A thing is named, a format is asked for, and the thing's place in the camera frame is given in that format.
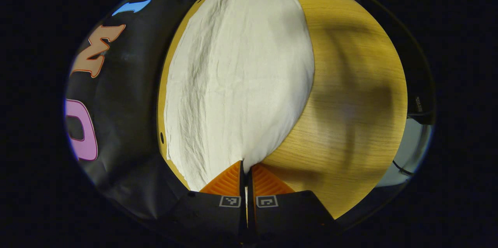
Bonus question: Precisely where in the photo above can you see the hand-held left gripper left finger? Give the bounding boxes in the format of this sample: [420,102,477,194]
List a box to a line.
[156,160,248,243]

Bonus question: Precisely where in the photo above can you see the black backdrop cloth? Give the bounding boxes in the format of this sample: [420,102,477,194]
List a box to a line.
[64,0,242,221]

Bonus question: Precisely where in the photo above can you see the black floor cable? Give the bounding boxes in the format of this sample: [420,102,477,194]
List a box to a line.
[391,160,414,177]

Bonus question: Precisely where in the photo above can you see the white jeans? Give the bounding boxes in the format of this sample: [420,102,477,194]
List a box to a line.
[163,0,316,192]

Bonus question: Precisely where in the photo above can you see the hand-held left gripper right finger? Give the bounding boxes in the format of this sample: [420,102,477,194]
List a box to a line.
[248,163,340,243]

